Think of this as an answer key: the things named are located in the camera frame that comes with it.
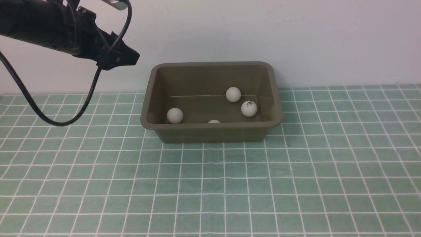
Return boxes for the black left camera cable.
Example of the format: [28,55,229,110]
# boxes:
[0,0,133,127]

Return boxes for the white ball with logo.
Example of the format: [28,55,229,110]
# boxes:
[225,87,241,103]

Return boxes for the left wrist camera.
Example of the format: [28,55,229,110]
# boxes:
[102,0,128,11]

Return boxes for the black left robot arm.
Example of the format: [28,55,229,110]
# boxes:
[0,0,140,70]

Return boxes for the brown plastic bin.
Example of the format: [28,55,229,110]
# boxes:
[140,61,283,144]

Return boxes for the green checkered tablecloth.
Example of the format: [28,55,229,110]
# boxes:
[0,85,421,237]

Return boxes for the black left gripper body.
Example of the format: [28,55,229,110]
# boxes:
[62,7,114,63]

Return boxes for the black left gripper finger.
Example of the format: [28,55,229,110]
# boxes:
[96,31,140,70]

